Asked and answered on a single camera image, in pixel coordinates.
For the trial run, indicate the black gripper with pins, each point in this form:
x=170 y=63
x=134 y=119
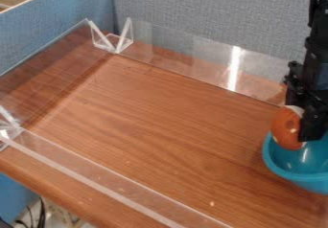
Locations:
x=307 y=92

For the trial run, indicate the brown toy mushroom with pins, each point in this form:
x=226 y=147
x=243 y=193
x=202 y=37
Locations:
x=285 y=127

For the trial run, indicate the blue plastic bowl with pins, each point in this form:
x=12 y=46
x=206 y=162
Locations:
x=303 y=167

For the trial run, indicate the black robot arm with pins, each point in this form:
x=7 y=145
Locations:
x=316 y=42

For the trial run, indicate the clear acrylic back barrier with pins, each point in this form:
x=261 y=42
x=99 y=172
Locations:
x=226 y=66

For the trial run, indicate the clear acrylic barrier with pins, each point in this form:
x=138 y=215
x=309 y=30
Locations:
x=75 y=39
x=160 y=207
x=226 y=66

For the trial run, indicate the clear acrylic front barrier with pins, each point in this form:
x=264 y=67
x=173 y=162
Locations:
x=160 y=207

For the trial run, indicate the clear acrylic left barrier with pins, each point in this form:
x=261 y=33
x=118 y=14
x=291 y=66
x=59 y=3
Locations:
x=75 y=39

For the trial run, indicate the clear acrylic corner bracket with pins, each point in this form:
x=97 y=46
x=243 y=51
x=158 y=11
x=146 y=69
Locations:
x=113 y=43

